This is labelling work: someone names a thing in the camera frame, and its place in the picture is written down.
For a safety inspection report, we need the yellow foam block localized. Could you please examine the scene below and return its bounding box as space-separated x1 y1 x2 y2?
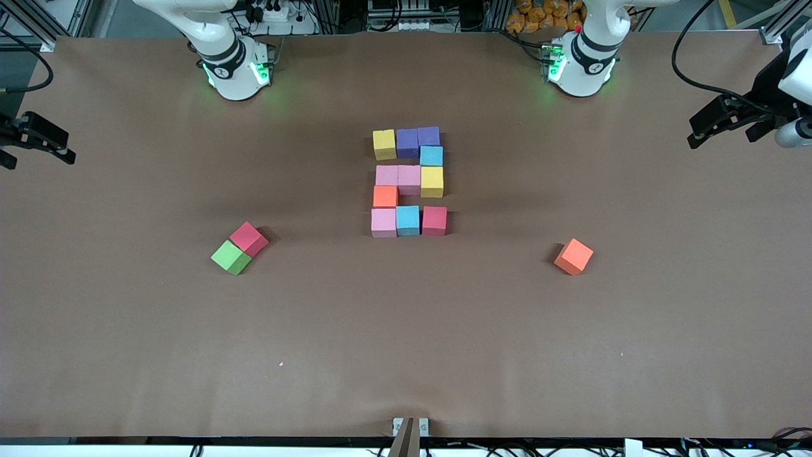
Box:
420 166 445 199
372 129 397 161

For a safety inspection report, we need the red foam block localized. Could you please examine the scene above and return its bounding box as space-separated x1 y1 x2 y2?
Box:
421 206 448 237
229 222 270 258

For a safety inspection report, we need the bag of orange items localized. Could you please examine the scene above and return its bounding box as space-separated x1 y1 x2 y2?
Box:
506 0 584 34

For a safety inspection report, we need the green foam block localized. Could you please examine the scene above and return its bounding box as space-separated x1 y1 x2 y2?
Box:
211 239 252 276

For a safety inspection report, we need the white power strip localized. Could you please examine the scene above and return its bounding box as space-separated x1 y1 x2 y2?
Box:
244 0 318 36

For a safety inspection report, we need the aluminium frame profile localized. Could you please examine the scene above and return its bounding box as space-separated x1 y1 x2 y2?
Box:
758 0 812 45
0 0 96 53

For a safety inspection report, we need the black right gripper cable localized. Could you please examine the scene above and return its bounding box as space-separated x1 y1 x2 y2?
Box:
0 29 55 96

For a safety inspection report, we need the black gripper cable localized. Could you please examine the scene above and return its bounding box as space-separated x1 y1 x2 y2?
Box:
0 29 55 96
671 0 762 112

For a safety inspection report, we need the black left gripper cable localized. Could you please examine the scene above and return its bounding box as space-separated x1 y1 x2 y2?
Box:
671 0 762 112

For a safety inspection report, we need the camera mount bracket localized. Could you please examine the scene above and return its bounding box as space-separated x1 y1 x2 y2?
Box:
392 417 431 457

